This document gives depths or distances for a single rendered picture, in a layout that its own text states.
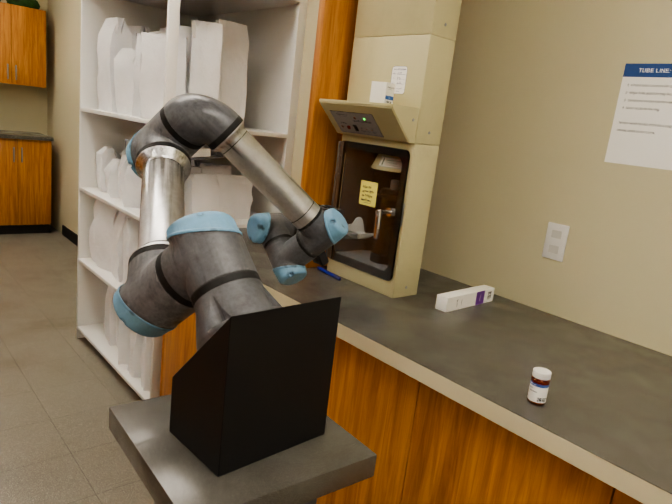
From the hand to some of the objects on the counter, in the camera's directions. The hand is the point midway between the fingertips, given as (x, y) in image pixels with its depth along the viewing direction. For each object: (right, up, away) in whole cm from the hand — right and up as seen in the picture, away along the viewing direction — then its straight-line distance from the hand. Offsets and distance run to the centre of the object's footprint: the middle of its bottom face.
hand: (355, 231), depth 164 cm
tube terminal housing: (+11, -16, +29) cm, 35 cm away
